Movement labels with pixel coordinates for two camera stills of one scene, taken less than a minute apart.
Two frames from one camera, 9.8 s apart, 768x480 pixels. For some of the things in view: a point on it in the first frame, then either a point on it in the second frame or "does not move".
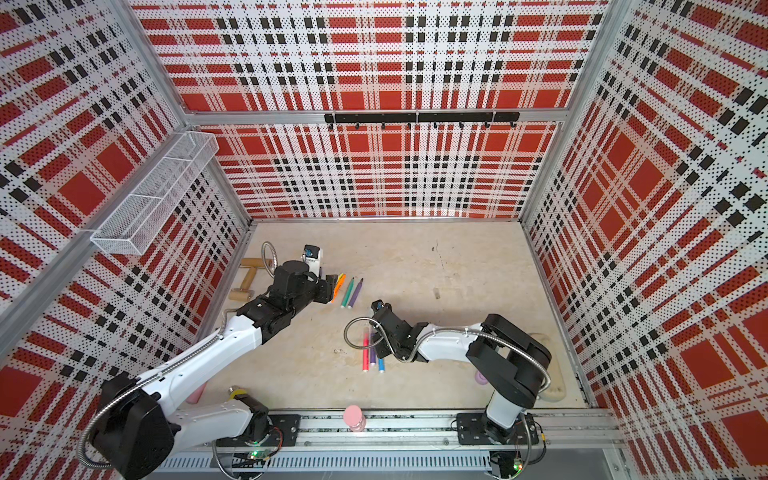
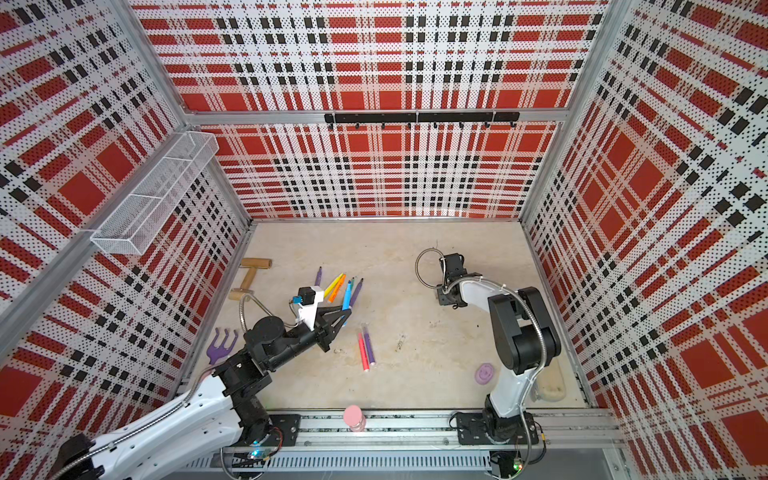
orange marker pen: x=340 y=281 does not move
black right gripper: x=377 y=345 → x=441 y=298
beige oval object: x=555 y=391 does not move
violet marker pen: x=356 y=294 does not move
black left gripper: x=326 y=288 → x=324 y=331
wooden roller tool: x=244 y=293 does not move
